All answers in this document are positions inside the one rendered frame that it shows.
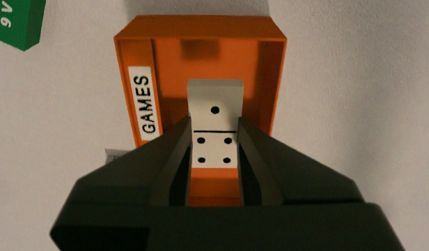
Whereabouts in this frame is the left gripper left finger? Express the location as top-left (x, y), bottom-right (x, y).
top-left (63, 115), bottom-right (193, 206)

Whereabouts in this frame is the white domino tile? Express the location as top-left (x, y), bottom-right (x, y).
top-left (187, 79), bottom-right (244, 168)

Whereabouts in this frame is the orange open-top bin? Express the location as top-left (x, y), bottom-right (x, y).
top-left (114, 15), bottom-right (288, 206)

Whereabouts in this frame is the green 9v battery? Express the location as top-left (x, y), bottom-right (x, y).
top-left (0, 0), bottom-right (46, 52)

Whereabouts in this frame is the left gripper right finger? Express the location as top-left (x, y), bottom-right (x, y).
top-left (237, 115), bottom-right (366, 206)

